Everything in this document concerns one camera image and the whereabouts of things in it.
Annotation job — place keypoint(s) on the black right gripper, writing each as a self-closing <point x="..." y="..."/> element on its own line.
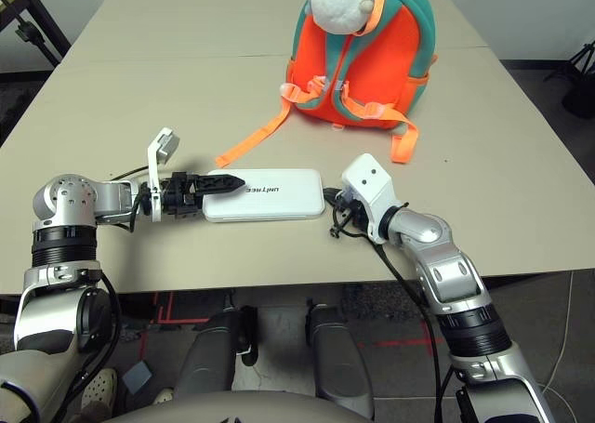
<point x="353" y="214"/>

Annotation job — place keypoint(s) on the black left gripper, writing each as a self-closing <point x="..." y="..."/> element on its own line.
<point x="179" y="195"/>

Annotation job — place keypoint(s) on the white pencil case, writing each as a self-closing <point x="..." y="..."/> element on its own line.
<point x="279" y="204"/>

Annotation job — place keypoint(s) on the orange teal backpack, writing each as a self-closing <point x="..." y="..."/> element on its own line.
<point x="353" y="70"/>

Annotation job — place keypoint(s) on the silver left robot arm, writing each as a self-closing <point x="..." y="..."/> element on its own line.
<point x="70" y="200"/>

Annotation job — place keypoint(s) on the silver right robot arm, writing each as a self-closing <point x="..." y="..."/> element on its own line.
<point x="446" y="265"/>

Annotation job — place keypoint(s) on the grey right robot leg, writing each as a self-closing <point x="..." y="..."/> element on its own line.
<point x="339" y="358"/>

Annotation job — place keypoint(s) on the grey robot leg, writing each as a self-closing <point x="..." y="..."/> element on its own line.
<point x="209" y="348"/>
<point x="339" y="358"/>

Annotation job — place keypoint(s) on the grey left robot leg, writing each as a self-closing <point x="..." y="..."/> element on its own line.
<point x="209" y="348"/>

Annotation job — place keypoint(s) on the white grey plush toy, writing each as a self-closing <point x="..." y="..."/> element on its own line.
<point x="337" y="4"/>

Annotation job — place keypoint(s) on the grey square floor pedal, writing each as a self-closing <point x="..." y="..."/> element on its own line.
<point x="138" y="379"/>

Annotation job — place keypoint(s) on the white perforated shoe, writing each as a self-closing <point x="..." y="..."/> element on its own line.
<point x="100" y="388"/>
<point x="163" y="396"/>

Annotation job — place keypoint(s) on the grey robot torso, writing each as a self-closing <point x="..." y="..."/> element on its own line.
<point x="232" y="409"/>

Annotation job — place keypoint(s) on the black framed side table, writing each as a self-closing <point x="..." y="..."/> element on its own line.
<point x="28" y="28"/>

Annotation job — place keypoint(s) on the black tripod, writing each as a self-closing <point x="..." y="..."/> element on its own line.
<point x="578" y="93"/>

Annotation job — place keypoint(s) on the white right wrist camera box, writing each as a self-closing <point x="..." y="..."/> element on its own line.
<point x="367" y="176"/>

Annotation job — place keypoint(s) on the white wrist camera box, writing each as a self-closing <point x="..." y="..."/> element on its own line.
<point x="153" y="186"/>
<point x="367" y="176"/>

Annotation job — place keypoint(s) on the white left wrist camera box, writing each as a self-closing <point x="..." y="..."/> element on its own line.
<point x="153" y="186"/>

